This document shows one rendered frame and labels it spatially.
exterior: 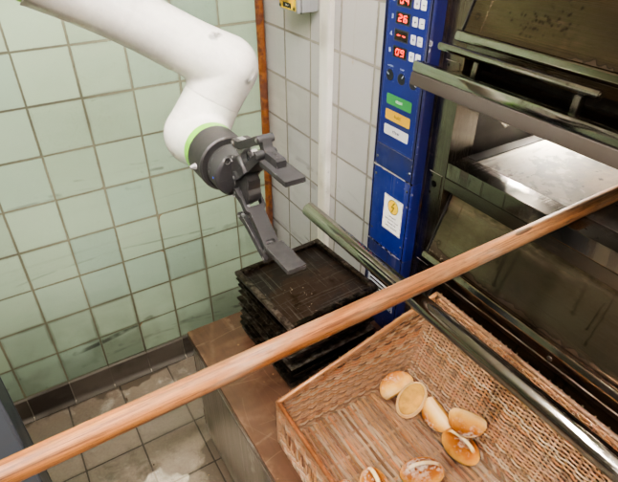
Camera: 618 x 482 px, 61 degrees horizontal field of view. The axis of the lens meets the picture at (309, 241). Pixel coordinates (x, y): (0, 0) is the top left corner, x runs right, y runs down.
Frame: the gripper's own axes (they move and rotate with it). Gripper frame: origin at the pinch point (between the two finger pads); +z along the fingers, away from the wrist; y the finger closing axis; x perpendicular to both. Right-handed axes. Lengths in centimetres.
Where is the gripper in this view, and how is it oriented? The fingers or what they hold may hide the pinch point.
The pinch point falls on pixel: (292, 224)
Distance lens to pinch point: 68.9
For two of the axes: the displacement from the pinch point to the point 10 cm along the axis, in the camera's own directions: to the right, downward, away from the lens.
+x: -8.5, 3.0, -4.3
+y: 0.0, 8.2, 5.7
